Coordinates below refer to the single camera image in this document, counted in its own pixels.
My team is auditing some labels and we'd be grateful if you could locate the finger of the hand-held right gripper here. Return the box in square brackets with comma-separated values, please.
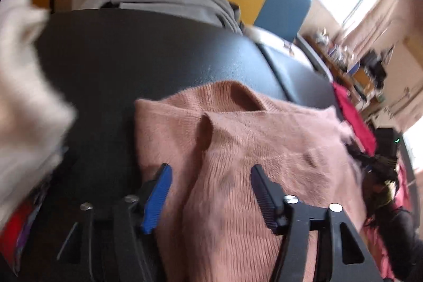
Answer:
[347, 145, 375, 172]

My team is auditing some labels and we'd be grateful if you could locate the black leather bench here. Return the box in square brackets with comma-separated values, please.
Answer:
[33, 8, 344, 223]

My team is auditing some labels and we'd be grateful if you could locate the person's right forearm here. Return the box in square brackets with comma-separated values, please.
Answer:
[364, 183, 419, 281]

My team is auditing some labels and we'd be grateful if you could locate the red printed cloth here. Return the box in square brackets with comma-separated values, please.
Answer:
[0, 199, 42, 272]

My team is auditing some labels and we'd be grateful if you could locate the red garment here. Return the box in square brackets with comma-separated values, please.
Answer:
[332, 81, 377, 154]

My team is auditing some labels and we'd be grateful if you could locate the pile of desk clutter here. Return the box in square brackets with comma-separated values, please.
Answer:
[307, 31, 351, 68]

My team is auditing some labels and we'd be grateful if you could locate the grey cloth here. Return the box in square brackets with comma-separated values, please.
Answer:
[81, 0, 243, 35]

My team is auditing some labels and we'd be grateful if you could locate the pink knit sweater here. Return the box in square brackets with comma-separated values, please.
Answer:
[134, 80, 369, 282]

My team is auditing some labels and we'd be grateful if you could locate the beige curtain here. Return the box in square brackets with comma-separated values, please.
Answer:
[344, 0, 420, 49]

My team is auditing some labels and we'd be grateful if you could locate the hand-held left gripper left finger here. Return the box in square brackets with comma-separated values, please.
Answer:
[49, 163, 173, 282]

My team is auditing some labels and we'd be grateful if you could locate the wooden desk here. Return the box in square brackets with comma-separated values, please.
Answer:
[297, 34, 377, 98]

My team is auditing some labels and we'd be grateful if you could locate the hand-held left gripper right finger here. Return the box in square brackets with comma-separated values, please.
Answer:
[250, 164, 384, 282]

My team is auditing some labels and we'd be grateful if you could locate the white patterned cloth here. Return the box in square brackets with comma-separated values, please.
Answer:
[246, 25, 309, 59]

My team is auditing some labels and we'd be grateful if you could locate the white fluffy cloth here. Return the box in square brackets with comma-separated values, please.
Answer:
[0, 0, 78, 230]

